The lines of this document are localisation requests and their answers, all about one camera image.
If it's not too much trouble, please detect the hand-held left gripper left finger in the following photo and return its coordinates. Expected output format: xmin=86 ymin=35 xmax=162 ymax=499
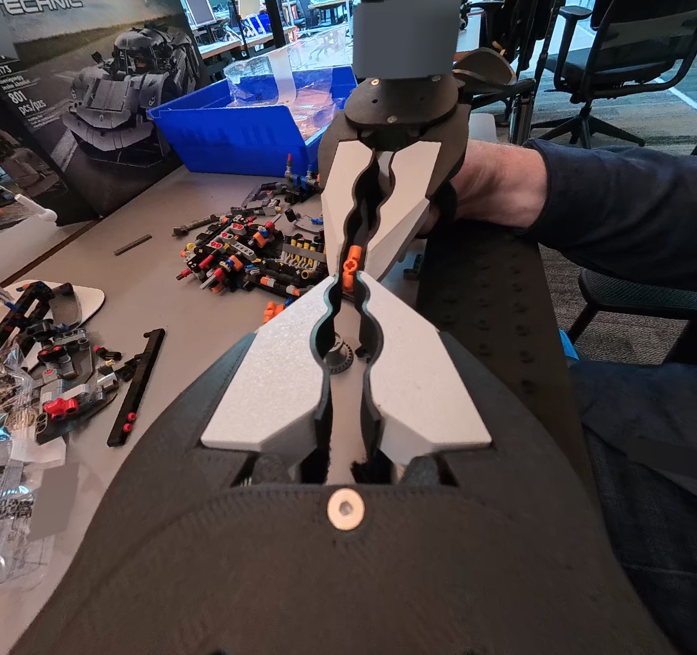
xmin=199 ymin=275 xmax=334 ymax=483

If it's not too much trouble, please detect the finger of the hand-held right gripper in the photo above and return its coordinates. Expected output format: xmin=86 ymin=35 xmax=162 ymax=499
xmin=320 ymin=139 xmax=382 ymax=277
xmin=359 ymin=141 xmax=444 ymax=281

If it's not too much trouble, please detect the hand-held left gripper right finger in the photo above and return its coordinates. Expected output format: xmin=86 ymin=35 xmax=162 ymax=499
xmin=354 ymin=273 xmax=493 ymax=481

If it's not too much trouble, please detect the orange lego connector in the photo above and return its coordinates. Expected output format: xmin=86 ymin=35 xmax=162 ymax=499
xmin=343 ymin=245 xmax=363 ymax=292

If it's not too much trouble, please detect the pile of technic parts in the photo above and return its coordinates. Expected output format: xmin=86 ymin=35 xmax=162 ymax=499
xmin=177 ymin=206 xmax=334 ymax=299

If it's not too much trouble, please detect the person's right forearm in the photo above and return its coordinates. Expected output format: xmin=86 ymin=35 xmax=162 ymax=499
xmin=523 ymin=138 xmax=697 ymax=285

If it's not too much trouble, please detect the long black lego beam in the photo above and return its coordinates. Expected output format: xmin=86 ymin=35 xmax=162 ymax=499
xmin=107 ymin=328 xmax=166 ymax=447

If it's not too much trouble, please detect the dark lego axle with connector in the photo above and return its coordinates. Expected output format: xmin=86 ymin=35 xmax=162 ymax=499
xmin=172 ymin=213 xmax=221 ymax=237

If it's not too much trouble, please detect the grey lego subassembly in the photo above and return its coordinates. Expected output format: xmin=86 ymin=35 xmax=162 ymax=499
xmin=30 ymin=328 xmax=122 ymax=445

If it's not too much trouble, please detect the dark lego set box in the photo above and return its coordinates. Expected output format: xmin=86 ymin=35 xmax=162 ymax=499
xmin=0 ymin=0 xmax=210 ymax=225

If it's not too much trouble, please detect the person's right hand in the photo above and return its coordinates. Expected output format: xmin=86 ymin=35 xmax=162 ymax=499
xmin=422 ymin=140 xmax=548 ymax=239

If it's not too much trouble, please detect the clear plastic bag with tape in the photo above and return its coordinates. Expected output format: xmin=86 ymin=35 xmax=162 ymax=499
xmin=223 ymin=45 xmax=352 ymax=122

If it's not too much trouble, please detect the black perforated board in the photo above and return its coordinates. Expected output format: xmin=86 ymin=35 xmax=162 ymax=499
xmin=415 ymin=219 xmax=594 ymax=503

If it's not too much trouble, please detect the blue plastic bin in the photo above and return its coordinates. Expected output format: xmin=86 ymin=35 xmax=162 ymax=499
xmin=147 ymin=63 xmax=360 ymax=176

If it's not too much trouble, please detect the black pole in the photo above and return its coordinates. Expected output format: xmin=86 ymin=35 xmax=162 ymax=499
xmin=255 ymin=0 xmax=288 ymax=50

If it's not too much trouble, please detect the dark chair seat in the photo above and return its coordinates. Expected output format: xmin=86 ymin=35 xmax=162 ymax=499
xmin=566 ymin=268 xmax=697 ymax=364

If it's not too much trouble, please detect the black mesh office chair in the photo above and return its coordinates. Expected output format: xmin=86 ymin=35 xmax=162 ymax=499
xmin=536 ymin=0 xmax=697 ymax=149

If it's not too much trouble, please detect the pile of flat clear bags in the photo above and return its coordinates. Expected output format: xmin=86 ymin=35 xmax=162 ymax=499
xmin=0 ymin=350 xmax=72 ymax=585

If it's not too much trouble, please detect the black lego rail with pins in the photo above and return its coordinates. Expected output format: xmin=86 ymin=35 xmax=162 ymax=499
xmin=248 ymin=154 xmax=322 ymax=215

